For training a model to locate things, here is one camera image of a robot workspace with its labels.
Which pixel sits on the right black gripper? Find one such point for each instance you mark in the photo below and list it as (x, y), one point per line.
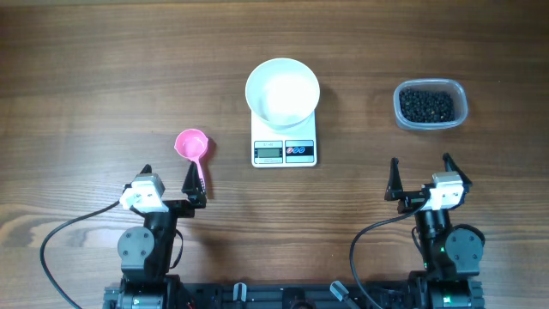
(411, 200)

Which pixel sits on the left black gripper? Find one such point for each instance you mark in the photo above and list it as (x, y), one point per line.
(193, 196)

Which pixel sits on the pink plastic measuring scoop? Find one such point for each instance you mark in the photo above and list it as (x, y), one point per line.
(192, 144)

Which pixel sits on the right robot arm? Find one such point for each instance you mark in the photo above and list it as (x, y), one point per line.
(451, 253)

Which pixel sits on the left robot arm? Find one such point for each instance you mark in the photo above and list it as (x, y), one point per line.
(146, 250)

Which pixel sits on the white digital kitchen scale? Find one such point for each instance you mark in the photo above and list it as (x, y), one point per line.
(294, 146)

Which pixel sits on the white bowl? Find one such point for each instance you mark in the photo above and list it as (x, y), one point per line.
(282, 92)

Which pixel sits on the black peppercorns pile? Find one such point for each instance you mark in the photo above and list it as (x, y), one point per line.
(421, 106)

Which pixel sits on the clear plastic container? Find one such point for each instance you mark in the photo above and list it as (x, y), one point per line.
(453, 88)

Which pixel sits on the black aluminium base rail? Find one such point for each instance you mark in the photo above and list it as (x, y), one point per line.
(336, 295)

